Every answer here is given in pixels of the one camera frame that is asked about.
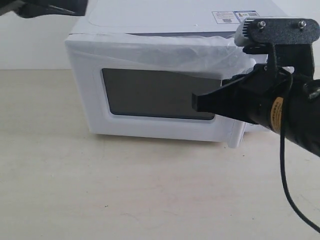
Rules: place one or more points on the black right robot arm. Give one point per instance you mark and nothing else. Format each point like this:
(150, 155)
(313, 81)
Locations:
(302, 113)

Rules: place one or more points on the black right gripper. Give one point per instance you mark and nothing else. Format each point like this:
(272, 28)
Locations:
(254, 96)

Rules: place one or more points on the clear plastic protective film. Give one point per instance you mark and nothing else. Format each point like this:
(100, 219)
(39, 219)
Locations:
(205, 57)

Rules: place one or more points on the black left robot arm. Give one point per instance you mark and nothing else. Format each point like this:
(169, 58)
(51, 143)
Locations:
(34, 8)

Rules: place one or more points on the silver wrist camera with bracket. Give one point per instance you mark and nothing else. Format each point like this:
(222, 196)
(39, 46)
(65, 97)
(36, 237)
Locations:
(287, 42)

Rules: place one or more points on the white microwave door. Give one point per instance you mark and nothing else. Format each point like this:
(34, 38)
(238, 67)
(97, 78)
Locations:
(152, 104)

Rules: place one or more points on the printed label sticker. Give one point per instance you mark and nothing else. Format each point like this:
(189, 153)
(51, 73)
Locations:
(233, 17)

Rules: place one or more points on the white microwave oven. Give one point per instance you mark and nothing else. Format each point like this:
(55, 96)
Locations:
(169, 18)

